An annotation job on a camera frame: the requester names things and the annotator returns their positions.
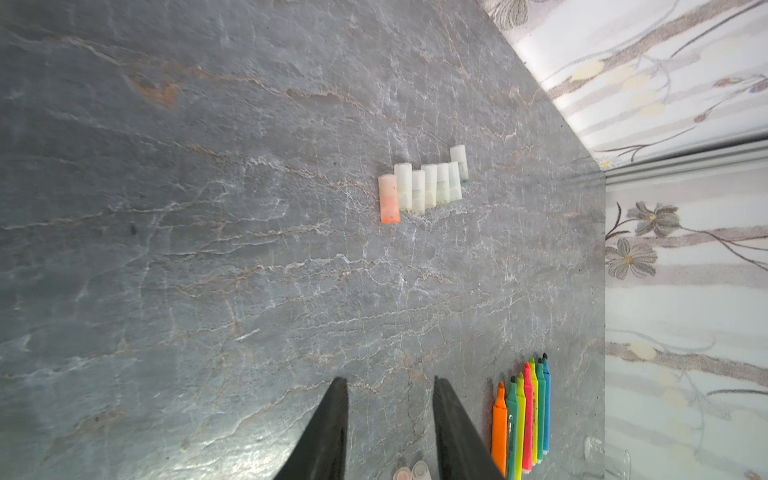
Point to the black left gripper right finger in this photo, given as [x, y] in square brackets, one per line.
[460, 451]

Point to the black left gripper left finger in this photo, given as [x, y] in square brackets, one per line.
[321, 450]

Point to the lime green marker pen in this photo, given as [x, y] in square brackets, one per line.
[519, 426]

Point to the teal green marker pen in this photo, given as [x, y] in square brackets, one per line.
[512, 408]

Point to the pink marker pen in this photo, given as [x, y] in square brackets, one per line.
[528, 425]

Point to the yellow marker pen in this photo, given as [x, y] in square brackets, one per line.
[534, 409]

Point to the blue marker pen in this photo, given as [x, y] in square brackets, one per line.
[547, 422]

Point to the clear pen cap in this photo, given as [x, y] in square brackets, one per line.
[442, 184]
[458, 154]
[455, 192]
[430, 185]
[418, 192]
[403, 174]

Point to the orange tinted pen cap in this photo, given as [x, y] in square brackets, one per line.
[388, 199]

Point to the clear plastic cup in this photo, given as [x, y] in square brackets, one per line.
[611, 461]

